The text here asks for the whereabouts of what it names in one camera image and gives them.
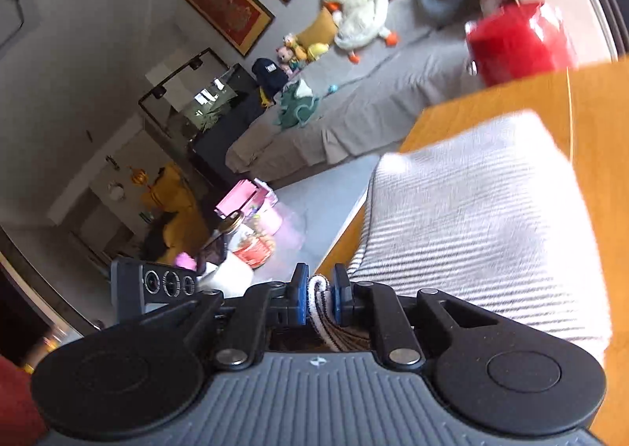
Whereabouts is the small yellow cushion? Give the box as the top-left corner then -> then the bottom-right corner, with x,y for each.
295,9 -> 341,50

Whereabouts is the pink toy box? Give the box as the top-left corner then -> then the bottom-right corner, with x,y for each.
215,179 -> 282,237

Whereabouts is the green cloth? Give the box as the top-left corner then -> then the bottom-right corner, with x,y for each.
274,80 -> 321,130

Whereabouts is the red printed tin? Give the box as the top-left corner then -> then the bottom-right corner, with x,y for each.
231,230 -> 276,271

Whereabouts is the grey striped knit garment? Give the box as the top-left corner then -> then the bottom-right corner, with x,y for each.
307,109 -> 613,359

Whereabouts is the red round stool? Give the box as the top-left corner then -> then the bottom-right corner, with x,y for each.
464,1 -> 579,88

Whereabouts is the black fish tank cabinet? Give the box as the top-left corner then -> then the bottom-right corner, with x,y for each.
139,48 -> 267,182

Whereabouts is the grey covered sofa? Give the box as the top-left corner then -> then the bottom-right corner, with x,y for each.
225,0 -> 495,182

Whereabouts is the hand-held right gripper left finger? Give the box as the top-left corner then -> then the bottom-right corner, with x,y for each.
138,263 -> 310,371

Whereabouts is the small yellow doll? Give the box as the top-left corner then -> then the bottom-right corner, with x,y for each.
282,33 -> 309,70

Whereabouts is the pink baby doll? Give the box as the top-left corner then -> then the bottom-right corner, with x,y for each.
276,46 -> 296,77

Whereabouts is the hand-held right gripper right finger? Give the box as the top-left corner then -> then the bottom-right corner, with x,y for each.
331,263 -> 497,371

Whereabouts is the white goose plush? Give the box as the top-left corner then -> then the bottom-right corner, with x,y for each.
320,0 -> 400,65

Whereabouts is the person's red clothing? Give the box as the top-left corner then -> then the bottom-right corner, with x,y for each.
0,355 -> 48,446

